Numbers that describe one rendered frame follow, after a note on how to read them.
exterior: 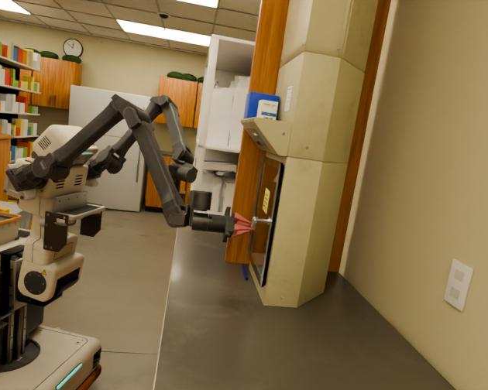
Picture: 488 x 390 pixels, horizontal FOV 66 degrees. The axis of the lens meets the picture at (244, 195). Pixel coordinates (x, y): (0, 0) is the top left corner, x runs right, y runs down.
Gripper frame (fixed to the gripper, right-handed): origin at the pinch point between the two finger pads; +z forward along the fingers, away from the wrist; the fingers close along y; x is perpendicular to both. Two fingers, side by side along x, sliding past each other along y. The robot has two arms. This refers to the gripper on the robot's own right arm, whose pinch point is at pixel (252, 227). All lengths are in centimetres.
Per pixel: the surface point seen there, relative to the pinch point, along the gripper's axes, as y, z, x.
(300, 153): 13.7, 9.1, -24.4
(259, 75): 57, -1, -13
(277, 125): 18.9, 0.9, -28.9
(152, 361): -24, -30, 151
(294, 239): -6.2, 11.8, -7.3
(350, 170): 34, 42, 7
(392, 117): 43, 48, -17
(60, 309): 13, -101, 194
